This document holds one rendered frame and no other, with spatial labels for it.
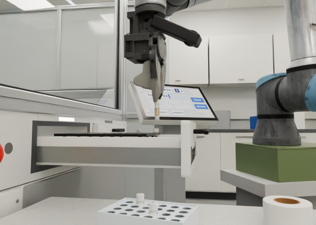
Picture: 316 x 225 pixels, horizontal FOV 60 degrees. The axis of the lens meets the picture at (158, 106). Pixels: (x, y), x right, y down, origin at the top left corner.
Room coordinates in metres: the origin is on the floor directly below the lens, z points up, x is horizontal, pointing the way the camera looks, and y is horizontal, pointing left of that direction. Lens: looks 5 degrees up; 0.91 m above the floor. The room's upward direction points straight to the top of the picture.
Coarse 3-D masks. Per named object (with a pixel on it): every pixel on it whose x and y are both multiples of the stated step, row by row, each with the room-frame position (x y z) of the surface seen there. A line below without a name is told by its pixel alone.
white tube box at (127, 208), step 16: (112, 208) 0.41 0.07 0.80; (128, 208) 0.41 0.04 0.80; (144, 208) 0.42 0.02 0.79; (160, 208) 0.42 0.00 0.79; (176, 208) 0.41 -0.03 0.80; (192, 208) 0.41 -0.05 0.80; (96, 224) 0.39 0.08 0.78; (112, 224) 0.38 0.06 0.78; (128, 224) 0.37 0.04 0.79; (144, 224) 0.36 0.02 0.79; (160, 224) 0.35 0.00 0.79; (176, 224) 0.35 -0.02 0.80; (192, 224) 0.39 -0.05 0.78
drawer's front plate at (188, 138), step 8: (184, 128) 0.53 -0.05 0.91; (192, 128) 0.63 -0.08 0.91; (184, 136) 0.53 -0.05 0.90; (192, 136) 0.62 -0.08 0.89; (184, 144) 0.53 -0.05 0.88; (192, 144) 0.62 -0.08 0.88; (184, 152) 0.53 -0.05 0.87; (184, 160) 0.53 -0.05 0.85; (184, 168) 0.53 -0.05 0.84; (192, 168) 0.61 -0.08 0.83; (184, 176) 0.53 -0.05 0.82
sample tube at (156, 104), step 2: (158, 100) 0.61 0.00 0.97; (158, 102) 0.61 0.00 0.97; (156, 104) 0.61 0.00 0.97; (158, 104) 0.61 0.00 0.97; (156, 106) 0.61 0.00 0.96; (158, 106) 0.61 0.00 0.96; (156, 108) 0.61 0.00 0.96; (158, 108) 0.61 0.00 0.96; (156, 110) 0.61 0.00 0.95; (158, 110) 0.61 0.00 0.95; (156, 112) 0.61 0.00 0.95; (158, 112) 0.61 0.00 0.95; (156, 114) 0.61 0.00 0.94; (158, 114) 0.61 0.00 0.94; (156, 116) 0.61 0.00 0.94; (158, 116) 0.61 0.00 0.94; (156, 118) 0.61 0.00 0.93; (158, 118) 0.61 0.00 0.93
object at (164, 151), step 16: (48, 144) 0.60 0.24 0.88; (64, 144) 0.60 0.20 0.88; (80, 144) 0.59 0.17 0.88; (96, 144) 0.58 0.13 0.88; (112, 144) 0.58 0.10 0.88; (128, 144) 0.57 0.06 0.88; (144, 144) 0.57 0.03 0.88; (160, 144) 0.56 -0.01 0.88; (176, 144) 0.55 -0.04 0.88; (48, 160) 0.60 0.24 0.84; (64, 160) 0.59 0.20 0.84; (80, 160) 0.59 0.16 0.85; (96, 160) 0.58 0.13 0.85; (112, 160) 0.58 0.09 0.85; (128, 160) 0.57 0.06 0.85; (144, 160) 0.56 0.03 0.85; (160, 160) 0.56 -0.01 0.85; (176, 160) 0.55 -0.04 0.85
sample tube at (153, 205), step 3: (153, 201) 0.40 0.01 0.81; (150, 204) 0.39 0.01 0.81; (153, 204) 0.39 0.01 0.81; (156, 204) 0.39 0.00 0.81; (150, 207) 0.39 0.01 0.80; (153, 207) 0.39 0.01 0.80; (156, 207) 0.39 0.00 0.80; (150, 210) 0.39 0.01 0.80; (153, 210) 0.39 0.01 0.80; (156, 210) 0.40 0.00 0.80; (150, 213) 0.39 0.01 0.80; (153, 213) 0.39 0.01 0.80; (156, 213) 0.39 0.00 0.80
